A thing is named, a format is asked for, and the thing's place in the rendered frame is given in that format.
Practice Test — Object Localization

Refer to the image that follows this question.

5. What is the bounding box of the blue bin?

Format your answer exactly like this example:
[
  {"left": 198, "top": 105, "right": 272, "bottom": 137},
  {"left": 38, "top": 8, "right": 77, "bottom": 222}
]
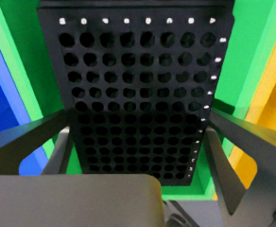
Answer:
[{"left": 0, "top": 50, "right": 48, "bottom": 175}]

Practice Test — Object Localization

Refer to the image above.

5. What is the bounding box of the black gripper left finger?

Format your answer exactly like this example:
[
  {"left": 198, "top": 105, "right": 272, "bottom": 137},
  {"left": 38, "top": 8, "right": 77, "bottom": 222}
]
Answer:
[{"left": 0, "top": 109, "right": 74, "bottom": 175}]

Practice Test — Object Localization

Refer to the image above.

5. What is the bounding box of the yellow open bin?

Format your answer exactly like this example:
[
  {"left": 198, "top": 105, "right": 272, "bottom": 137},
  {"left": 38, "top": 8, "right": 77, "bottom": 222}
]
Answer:
[{"left": 228, "top": 45, "right": 276, "bottom": 189}]

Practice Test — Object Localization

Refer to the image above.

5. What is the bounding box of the green bin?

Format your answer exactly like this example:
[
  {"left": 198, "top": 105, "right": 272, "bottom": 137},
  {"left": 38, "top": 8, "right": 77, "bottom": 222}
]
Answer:
[{"left": 0, "top": 0, "right": 276, "bottom": 201}]

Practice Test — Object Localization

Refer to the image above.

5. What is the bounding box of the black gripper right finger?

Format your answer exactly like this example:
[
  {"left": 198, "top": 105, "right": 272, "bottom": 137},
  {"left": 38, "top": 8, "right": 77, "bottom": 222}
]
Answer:
[{"left": 202, "top": 108, "right": 276, "bottom": 227}]

